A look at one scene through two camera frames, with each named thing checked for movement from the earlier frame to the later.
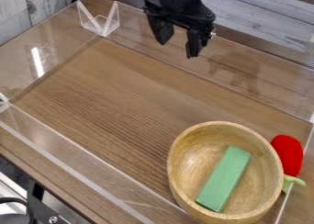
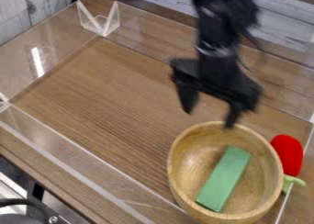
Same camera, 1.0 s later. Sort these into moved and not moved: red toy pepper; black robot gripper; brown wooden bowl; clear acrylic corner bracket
Moved: black robot gripper
Not moved: clear acrylic corner bracket; red toy pepper; brown wooden bowl
